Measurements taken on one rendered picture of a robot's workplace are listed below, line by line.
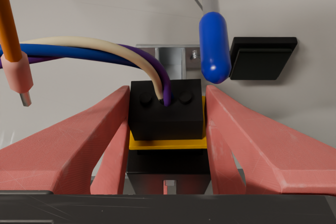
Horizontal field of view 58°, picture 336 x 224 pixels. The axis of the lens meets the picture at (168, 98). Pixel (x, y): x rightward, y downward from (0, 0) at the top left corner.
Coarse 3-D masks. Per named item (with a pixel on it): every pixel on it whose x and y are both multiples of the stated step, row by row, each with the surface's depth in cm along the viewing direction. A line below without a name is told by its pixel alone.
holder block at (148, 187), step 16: (128, 160) 14; (144, 160) 14; (160, 160) 14; (176, 160) 14; (192, 160) 14; (208, 160) 14; (128, 176) 15; (144, 176) 15; (160, 176) 15; (176, 176) 15; (192, 176) 15; (208, 176) 15; (144, 192) 18; (160, 192) 18; (176, 192) 18; (192, 192) 18
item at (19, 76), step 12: (0, 0) 4; (0, 12) 4; (0, 24) 4; (12, 24) 5; (0, 36) 5; (12, 36) 5; (12, 48) 5; (12, 60) 5; (24, 60) 6; (12, 72) 6; (24, 72) 6; (12, 84) 6; (24, 84) 6; (24, 96) 7
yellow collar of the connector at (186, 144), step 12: (204, 96) 15; (204, 120) 14; (204, 132) 14; (132, 144) 13; (144, 144) 13; (156, 144) 13; (168, 144) 13; (180, 144) 13; (192, 144) 13; (204, 144) 13
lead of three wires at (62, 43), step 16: (0, 48) 8; (32, 48) 8; (48, 48) 8; (64, 48) 8; (80, 48) 8; (96, 48) 9; (112, 48) 9; (128, 48) 9; (0, 64) 8; (128, 64) 10; (144, 64) 10; (160, 64) 10; (160, 80) 11; (160, 96) 12
